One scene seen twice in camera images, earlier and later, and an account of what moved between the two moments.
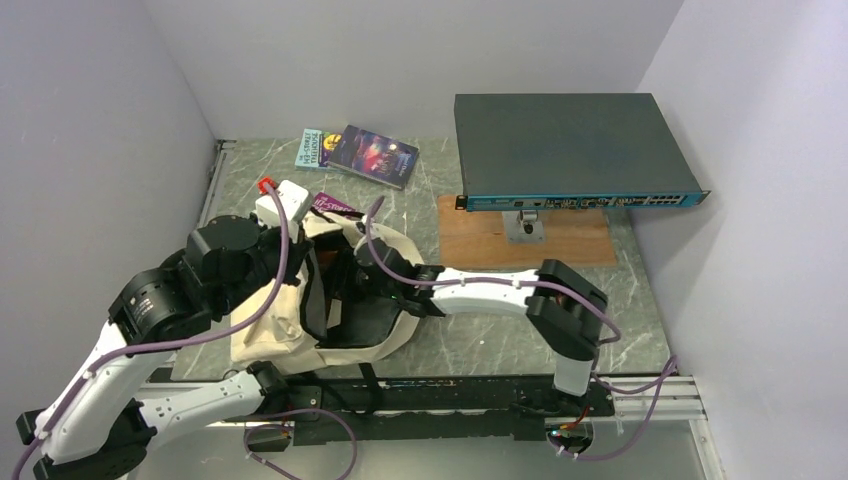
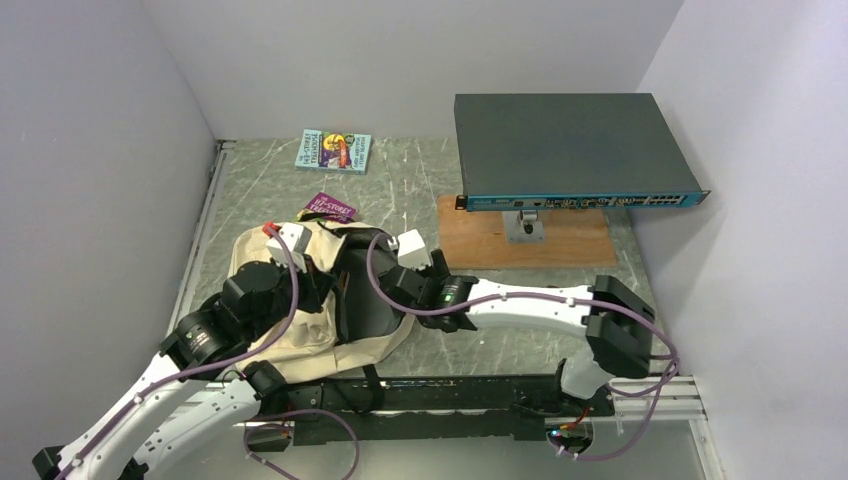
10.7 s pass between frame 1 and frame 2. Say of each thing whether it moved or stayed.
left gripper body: moved
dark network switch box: stayed
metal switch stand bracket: stayed
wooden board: stayed
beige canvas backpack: moved
